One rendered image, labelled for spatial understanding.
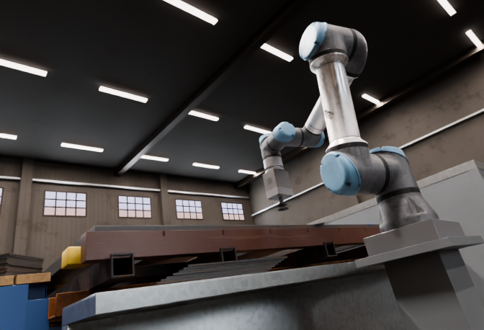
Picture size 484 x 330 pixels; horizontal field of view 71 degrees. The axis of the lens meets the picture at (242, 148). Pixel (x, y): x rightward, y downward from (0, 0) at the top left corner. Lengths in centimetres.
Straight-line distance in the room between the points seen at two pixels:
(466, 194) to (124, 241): 156
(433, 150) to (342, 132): 1115
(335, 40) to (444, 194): 112
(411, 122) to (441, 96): 115
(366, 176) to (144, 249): 58
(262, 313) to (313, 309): 19
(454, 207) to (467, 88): 1040
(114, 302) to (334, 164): 61
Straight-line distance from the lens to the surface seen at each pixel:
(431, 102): 1246
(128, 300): 61
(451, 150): 1194
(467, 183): 192
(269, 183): 130
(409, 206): 99
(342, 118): 98
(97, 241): 82
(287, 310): 101
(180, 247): 89
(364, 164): 93
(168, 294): 63
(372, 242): 99
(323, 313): 112
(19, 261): 110
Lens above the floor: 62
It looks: 25 degrees up
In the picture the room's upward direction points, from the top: 11 degrees counter-clockwise
